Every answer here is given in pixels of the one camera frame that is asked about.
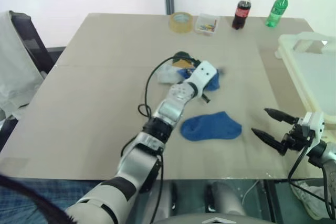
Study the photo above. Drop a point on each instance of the blue sock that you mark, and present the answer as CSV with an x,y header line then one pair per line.
x,y
214,83
210,128

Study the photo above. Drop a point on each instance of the white sneaker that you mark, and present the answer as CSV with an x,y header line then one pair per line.
x,y
311,201

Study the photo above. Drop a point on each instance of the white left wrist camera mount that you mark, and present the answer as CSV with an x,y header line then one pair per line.
x,y
203,77

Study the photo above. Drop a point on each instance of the cola bottle with red cap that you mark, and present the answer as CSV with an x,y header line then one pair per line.
x,y
241,11

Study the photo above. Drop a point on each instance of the white sock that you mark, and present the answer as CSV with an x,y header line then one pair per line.
x,y
166,75

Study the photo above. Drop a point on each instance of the white plastic basket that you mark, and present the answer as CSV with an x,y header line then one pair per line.
x,y
296,77

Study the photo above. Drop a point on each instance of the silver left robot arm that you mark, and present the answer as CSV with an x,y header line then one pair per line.
x,y
172,104

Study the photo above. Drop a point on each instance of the green plastic bottle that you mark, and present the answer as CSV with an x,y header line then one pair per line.
x,y
277,10

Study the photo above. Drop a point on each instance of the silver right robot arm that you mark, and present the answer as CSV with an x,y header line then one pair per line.
x,y
326,155

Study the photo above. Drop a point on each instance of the clear box of coloured clips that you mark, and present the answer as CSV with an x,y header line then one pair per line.
x,y
207,28

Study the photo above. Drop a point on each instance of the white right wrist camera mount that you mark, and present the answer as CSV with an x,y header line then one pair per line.
x,y
313,125

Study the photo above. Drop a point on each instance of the white cloth on chair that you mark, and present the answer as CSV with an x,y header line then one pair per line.
x,y
15,72

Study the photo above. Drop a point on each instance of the tan sock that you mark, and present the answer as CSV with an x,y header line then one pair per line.
x,y
181,64

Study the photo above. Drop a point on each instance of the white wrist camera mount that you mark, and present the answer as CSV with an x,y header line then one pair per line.
x,y
313,125
203,77

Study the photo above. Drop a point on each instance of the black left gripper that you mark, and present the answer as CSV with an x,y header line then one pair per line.
x,y
187,56

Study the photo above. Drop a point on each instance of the black chair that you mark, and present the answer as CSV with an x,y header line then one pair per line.
x,y
34,43

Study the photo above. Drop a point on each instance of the silver robot leg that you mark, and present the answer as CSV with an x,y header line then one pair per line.
x,y
228,201

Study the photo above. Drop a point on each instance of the clear packing tape roll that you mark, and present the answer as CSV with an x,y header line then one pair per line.
x,y
173,26

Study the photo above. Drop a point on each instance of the blue plaid cloth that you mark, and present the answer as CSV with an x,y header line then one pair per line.
x,y
63,190

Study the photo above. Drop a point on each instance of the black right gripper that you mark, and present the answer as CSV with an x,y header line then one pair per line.
x,y
295,137

